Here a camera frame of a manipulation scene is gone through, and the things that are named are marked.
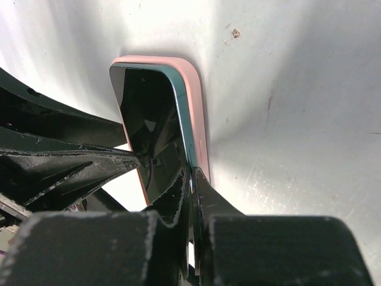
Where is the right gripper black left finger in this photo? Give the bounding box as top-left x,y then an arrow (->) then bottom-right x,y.
1,169 -> 190,285

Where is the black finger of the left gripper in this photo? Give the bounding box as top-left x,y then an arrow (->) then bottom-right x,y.
1,146 -> 140,209
1,69 -> 127,148

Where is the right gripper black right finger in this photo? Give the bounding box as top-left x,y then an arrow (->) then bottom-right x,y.
191,167 -> 373,285

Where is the pink phone case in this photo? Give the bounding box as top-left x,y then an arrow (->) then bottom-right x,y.
111,55 -> 210,204

